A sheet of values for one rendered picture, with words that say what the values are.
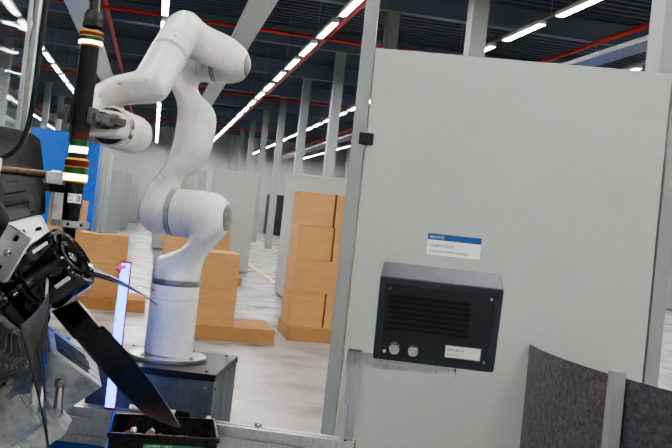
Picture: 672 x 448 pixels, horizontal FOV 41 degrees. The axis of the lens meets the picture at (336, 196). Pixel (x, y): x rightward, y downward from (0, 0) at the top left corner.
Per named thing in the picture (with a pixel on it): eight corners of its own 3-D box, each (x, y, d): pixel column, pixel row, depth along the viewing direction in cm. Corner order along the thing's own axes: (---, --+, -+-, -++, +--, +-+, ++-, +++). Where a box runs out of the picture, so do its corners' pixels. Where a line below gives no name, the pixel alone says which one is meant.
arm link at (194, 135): (189, 236, 218) (128, 229, 222) (207, 241, 230) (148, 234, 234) (217, 37, 224) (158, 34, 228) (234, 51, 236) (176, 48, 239)
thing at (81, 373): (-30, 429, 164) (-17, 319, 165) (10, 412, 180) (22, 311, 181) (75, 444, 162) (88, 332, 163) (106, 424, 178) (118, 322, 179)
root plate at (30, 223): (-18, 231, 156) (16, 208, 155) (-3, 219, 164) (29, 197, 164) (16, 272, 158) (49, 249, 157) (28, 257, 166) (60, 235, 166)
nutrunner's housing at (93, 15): (59, 239, 164) (88, -9, 165) (55, 238, 168) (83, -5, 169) (81, 241, 166) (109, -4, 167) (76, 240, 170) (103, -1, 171)
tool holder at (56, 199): (43, 225, 161) (49, 171, 161) (35, 223, 167) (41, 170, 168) (93, 229, 166) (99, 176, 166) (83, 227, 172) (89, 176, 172)
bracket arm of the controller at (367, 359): (346, 364, 196) (347, 350, 196) (347, 362, 199) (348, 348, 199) (455, 377, 193) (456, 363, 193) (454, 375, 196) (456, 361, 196)
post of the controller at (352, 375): (338, 440, 195) (347, 349, 196) (339, 437, 198) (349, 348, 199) (352, 442, 195) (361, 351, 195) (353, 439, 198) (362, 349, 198)
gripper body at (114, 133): (133, 147, 183) (114, 141, 172) (85, 142, 184) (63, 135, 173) (137, 110, 183) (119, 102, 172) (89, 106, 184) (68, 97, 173)
